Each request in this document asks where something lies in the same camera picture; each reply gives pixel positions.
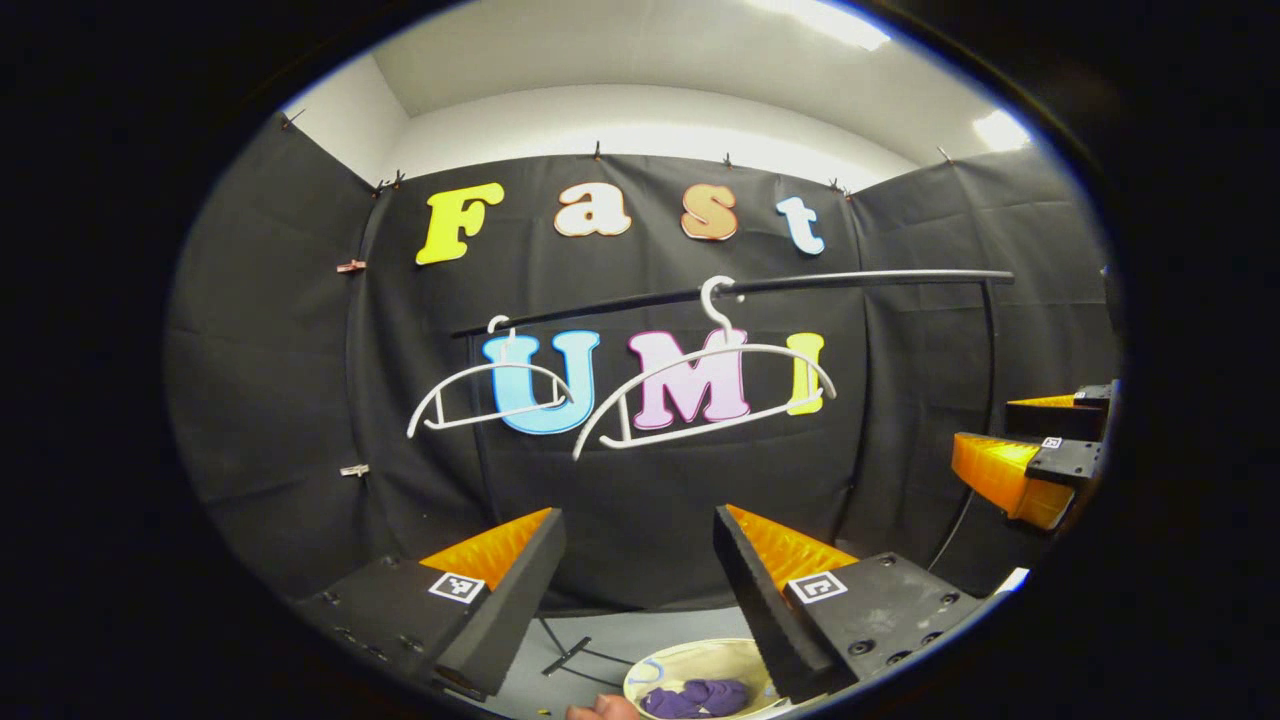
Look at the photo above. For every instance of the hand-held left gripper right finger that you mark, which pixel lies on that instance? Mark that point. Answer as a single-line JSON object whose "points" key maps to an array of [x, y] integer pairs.
{"points": [[765, 600]]}

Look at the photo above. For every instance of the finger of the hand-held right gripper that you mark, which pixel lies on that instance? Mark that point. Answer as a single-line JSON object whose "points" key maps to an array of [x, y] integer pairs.
{"points": [[1065, 462], [1060, 420]]}

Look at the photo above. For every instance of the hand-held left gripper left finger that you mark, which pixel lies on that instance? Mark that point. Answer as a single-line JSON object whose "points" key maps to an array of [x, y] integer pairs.
{"points": [[515, 600]]}

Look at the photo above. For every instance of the cream round laundry hamper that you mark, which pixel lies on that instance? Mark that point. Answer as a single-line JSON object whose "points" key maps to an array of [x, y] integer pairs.
{"points": [[690, 660]]}

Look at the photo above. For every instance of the purple knit cardigan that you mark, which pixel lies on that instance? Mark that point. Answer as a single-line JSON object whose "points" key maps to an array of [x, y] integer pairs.
{"points": [[695, 698]]}

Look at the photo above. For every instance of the white clothes hanger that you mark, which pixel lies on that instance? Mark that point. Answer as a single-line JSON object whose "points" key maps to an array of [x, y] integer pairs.
{"points": [[500, 366], [760, 348]]}

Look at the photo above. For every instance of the black clothes rack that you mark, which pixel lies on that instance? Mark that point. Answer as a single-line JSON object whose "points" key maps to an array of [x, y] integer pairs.
{"points": [[850, 281]]}

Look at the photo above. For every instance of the black rack foot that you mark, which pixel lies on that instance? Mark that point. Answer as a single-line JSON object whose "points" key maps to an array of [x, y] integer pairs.
{"points": [[565, 657]]}

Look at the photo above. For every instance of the person's foot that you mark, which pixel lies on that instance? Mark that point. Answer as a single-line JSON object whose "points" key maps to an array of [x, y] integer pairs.
{"points": [[605, 710]]}

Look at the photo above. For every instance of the black backdrop cloth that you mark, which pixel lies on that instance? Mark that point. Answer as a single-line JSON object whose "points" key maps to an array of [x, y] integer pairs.
{"points": [[270, 380]]}

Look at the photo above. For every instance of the pink clip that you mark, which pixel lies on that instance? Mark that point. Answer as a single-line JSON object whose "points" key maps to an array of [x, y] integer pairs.
{"points": [[351, 266]]}

